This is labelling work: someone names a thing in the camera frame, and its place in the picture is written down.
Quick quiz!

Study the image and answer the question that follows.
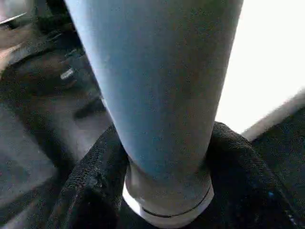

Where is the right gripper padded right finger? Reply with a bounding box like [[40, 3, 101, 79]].
[[203, 122, 305, 229]]

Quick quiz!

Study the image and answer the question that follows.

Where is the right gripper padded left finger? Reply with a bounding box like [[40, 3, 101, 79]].
[[45, 125, 129, 229]]

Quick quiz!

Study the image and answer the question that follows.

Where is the white plastic table leg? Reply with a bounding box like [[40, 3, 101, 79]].
[[64, 0, 244, 229]]

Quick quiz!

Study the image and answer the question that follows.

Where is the white plastic table top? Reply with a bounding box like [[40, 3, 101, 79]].
[[214, 0, 305, 143]]

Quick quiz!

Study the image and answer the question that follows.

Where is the black plastic mat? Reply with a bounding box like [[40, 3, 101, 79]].
[[0, 0, 305, 229]]

